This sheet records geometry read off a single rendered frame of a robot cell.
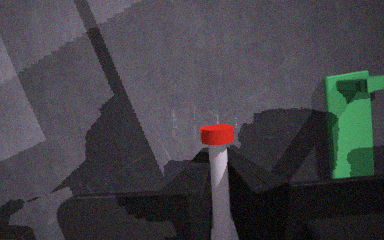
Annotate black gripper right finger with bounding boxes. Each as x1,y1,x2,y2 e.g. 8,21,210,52
227,147,384,240

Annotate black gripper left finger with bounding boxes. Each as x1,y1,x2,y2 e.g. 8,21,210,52
56,148,213,240

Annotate white pin with red cap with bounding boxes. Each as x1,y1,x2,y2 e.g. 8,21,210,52
200,124,234,240

